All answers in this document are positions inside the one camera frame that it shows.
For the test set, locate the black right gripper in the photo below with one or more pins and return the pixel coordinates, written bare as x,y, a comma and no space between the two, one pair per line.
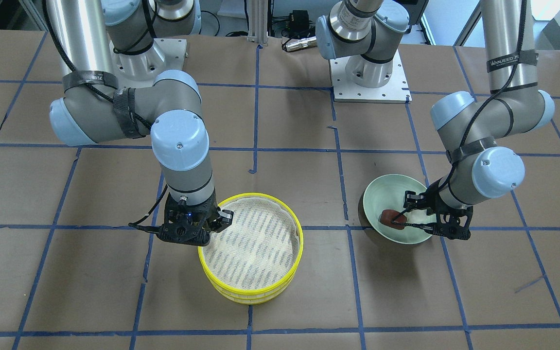
223,218

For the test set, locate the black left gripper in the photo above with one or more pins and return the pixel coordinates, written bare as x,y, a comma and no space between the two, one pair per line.
434,195

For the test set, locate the brown steamed bun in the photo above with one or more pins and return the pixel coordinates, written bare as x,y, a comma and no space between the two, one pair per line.
393,219

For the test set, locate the yellow steamer top layer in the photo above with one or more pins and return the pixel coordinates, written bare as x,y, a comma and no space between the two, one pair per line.
264,241

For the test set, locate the yellow steamer layer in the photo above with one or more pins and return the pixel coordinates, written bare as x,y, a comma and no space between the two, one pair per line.
250,297
264,241

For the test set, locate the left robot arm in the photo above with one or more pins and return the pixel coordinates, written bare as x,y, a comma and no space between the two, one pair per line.
369,31

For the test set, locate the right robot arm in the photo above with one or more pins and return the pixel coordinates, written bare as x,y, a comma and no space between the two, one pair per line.
118,83

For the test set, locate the yellow steamer bottom layer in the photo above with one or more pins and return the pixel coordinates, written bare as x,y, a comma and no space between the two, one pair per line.
250,297

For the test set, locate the mint green bowl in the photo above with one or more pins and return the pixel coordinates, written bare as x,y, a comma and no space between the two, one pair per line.
387,192

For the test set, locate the silver cylindrical connector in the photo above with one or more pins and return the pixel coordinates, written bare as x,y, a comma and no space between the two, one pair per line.
297,44

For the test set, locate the black power adapter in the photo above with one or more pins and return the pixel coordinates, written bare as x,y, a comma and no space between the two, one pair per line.
299,20

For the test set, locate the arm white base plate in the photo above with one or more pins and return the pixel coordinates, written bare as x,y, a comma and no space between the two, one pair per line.
165,54
356,80

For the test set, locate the aluminium frame post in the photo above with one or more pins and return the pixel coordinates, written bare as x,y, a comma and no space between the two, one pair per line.
258,21

